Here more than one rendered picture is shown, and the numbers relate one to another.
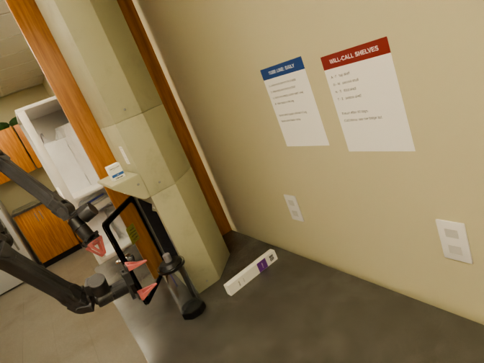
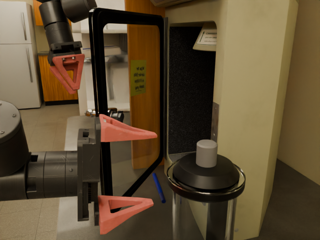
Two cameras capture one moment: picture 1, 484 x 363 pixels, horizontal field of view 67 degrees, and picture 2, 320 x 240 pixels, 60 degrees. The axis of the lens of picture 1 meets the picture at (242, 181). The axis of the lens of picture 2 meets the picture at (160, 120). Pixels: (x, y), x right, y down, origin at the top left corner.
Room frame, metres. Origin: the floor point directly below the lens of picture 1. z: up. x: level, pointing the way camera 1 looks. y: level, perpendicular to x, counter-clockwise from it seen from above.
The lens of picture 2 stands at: (0.92, 0.37, 1.35)
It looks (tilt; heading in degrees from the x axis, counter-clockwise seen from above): 18 degrees down; 10
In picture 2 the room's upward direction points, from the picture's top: straight up
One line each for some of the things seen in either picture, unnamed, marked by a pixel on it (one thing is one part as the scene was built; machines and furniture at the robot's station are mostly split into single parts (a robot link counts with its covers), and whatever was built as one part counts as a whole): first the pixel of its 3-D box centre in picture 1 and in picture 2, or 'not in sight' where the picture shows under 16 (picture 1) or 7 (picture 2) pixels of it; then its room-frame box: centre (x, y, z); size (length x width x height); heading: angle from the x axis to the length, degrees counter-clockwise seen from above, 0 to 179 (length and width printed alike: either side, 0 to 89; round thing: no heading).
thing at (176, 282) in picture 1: (181, 287); (201, 235); (1.27, 0.37, 1.06); 0.11 x 0.11 x 0.21
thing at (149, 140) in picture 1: (173, 196); (239, 44); (1.58, 0.31, 1.33); 0.32 x 0.25 x 0.77; 26
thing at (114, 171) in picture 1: (115, 171); not in sight; (1.46, 0.45, 1.54); 0.05 x 0.05 x 0.06; 27
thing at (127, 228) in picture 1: (138, 247); (136, 106); (1.51, 0.53, 1.19); 0.30 x 0.01 x 0.40; 168
